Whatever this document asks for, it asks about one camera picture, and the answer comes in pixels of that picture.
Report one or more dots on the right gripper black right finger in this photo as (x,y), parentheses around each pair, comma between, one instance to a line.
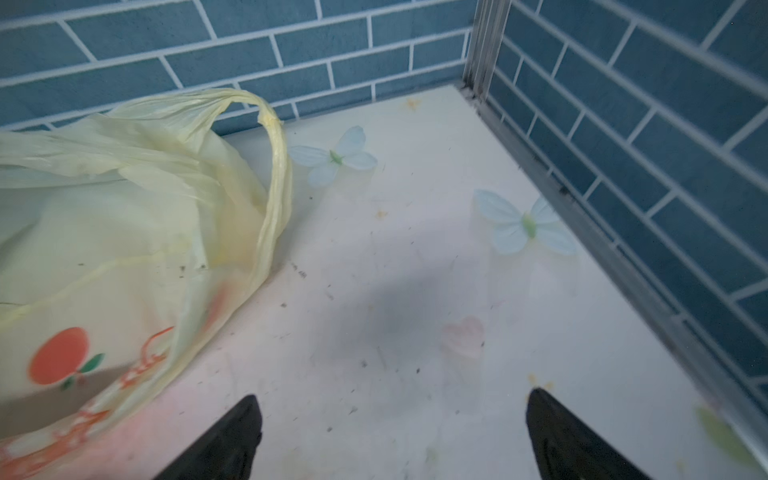
(566,448)

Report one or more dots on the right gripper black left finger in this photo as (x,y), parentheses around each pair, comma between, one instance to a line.
(226,450)

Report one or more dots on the yellow plastic fruit-print bag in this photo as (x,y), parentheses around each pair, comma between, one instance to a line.
(128,240)

